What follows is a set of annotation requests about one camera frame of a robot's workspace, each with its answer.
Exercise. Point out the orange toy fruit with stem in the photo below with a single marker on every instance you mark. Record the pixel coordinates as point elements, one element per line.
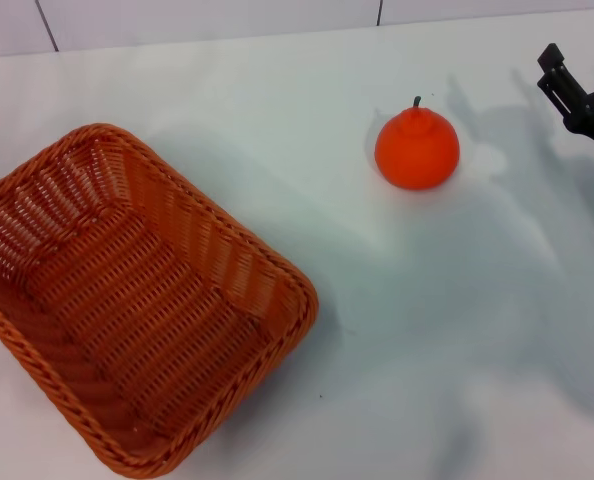
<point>417,155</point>

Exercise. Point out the orange woven plastic basket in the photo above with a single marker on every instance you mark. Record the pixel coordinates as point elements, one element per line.
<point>127,300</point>

